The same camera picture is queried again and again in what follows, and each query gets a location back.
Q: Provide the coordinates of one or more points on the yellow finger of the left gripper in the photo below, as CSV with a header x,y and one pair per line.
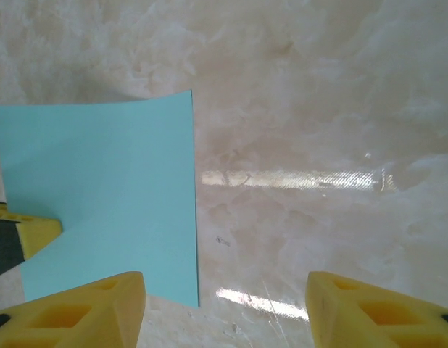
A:
x,y
39,233

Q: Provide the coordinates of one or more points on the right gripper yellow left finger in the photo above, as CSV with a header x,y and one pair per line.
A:
x,y
129,301

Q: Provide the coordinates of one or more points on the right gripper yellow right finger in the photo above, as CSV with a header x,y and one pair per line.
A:
x,y
322,308

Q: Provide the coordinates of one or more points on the light blue paper sheet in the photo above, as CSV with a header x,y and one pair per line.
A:
x,y
100,174

